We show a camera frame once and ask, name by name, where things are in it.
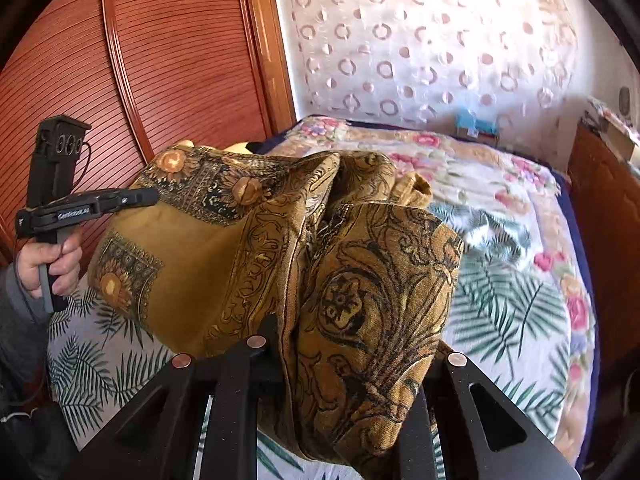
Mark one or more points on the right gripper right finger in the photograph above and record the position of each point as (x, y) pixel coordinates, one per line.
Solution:
(482, 434)

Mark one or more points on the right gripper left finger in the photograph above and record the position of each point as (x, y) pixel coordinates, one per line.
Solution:
(193, 419)

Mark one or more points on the gold patterned cloth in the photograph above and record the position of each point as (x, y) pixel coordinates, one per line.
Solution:
(342, 251)

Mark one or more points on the grey sleeve forearm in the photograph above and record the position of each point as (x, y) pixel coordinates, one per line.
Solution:
(24, 338)

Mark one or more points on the left hand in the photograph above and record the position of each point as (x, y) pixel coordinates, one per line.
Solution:
(63, 262)

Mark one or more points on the palm leaf print sheet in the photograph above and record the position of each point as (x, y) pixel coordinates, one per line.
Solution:
(99, 359)

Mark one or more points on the floral pink blanket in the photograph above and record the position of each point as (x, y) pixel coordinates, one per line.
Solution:
(500, 185)

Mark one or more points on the red wooden wardrobe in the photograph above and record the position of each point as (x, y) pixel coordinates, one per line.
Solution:
(143, 74)

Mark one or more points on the yellow plush toy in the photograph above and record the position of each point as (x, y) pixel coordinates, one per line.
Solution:
(237, 148)

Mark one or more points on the wooden side cabinet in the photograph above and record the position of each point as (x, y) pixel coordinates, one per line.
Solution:
(605, 198)

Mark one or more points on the blue toy on bed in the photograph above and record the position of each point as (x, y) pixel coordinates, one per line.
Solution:
(468, 124)

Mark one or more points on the white circle pattern curtain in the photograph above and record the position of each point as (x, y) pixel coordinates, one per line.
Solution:
(416, 62)

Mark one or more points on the black camera box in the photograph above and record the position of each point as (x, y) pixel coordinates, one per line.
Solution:
(58, 144)

